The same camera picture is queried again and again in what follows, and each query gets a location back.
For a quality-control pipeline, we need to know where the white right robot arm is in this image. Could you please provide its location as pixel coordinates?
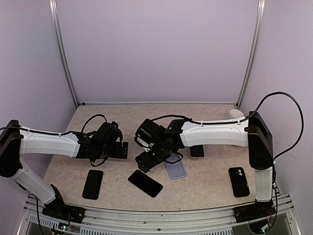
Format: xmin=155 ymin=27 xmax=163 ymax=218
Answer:
xmin=134 ymin=111 xmax=274 ymax=217

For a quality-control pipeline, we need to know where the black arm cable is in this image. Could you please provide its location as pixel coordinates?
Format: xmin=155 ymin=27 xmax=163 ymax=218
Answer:
xmin=151 ymin=92 xmax=305 ymax=160
xmin=0 ymin=114 xmax=108 ymax=138

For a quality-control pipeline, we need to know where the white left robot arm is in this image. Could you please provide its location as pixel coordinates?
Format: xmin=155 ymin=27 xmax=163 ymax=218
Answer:
xmin=0 ymin=120 xmax=128 ymax=218

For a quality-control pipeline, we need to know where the lilac silicone phone case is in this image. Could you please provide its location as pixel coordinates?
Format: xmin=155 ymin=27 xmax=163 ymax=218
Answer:
xmin=165 ymin=152 xmax=187 ymax=180

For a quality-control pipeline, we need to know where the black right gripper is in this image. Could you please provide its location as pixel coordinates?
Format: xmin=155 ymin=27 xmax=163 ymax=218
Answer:
xmin=135 ymin=141 xmax=170 ymax=173

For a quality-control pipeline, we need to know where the aluminium front rail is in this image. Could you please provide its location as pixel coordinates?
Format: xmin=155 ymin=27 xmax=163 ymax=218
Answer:
xmin=23 ymin=193 xmax=298 ymax=235

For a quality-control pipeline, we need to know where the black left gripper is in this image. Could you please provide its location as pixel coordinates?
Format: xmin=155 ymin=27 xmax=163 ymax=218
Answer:
xmin=96 ymin=141 xmax=128 ymax=159

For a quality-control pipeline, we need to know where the aluminium right corner post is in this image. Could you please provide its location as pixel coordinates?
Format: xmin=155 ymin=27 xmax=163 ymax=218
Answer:
xmin=236 ymin=0 xmax=266 ymax=110

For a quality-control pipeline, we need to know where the aluminium corner post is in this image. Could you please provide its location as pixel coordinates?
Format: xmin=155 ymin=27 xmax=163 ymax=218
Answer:
xmin=236 ymin=0 xmax=266 ymax=110
xmin=49 ymin=0 xmax=80 ymax=109

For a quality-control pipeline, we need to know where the black phone silver frame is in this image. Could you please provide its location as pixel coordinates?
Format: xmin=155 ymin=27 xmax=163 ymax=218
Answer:
xmin=128 ymin=170 xmax=163 ymax=198

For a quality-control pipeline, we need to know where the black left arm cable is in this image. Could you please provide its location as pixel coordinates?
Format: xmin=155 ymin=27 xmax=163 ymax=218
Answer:
xmin=0 ymin=114 xmax=108 ymax=138

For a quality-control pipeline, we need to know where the black phone case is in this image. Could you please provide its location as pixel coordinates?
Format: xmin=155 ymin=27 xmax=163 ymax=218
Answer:
xmin=228 ymin=167 xmax=250 ymax=198

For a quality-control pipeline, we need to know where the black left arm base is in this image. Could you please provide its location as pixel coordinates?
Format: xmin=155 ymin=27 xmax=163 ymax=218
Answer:
xmin=42 ymin=185 xmax=85 ymax=224

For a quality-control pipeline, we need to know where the black phone dark frame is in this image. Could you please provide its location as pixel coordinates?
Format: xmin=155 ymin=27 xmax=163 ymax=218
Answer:
xmin=82 ymin=170 xmax=103 ymax=200

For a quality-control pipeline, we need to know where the aluminium left corner post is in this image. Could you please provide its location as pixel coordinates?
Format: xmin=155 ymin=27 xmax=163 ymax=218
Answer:
xmin=49 ymin=0 xmax=80 ymax=109

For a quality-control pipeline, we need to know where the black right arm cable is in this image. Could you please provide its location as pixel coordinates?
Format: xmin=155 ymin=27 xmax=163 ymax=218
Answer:
xmin=151 ymin=92 xmax=305 ymax=160

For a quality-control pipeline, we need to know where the light blue ceramic mug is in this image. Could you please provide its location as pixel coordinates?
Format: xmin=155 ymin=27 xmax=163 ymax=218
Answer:
xmin=229 ymin=109 xmax=245 ymax=119

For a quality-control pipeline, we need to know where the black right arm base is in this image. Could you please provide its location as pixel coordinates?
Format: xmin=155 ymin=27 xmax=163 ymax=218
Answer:
xmin=233 ymin=199 xmax=276 ymax=223

